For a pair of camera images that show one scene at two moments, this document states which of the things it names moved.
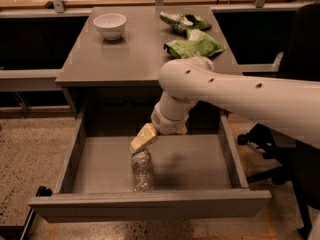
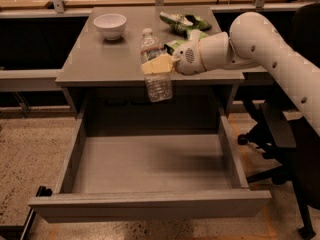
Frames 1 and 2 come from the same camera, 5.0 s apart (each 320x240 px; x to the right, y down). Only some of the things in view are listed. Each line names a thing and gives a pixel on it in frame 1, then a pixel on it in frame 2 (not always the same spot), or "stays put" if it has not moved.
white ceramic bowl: x=111 y=25 stays put
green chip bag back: x=181 y=23 stays put
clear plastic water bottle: x=141 y=163 → x=158 y=85
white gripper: x=167 y=123 → x=186 y=58
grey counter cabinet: x=113 y=65 stays put
